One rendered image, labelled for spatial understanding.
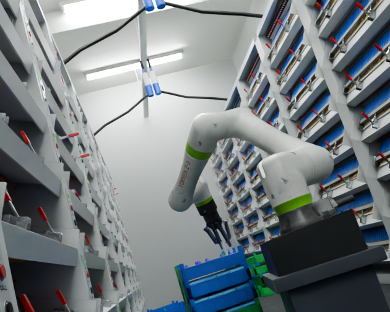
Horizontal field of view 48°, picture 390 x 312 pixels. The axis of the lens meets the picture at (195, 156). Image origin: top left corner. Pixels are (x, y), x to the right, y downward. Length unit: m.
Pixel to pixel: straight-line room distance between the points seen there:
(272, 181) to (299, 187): 0.09
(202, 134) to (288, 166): 0.42
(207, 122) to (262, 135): 0.22
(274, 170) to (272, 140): 0.26
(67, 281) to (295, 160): 0.76
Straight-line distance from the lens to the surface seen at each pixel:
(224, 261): 2.05
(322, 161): 1.50
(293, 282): 1.27
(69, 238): 1.22
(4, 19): 1.17
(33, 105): 1.18
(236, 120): 1.74
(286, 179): 1.38
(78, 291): 1.21
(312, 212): 1.39
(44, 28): 2.27
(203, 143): 1.69
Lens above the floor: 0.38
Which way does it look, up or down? 13 degrees up
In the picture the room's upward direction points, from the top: 18 degrees counter-clockwise
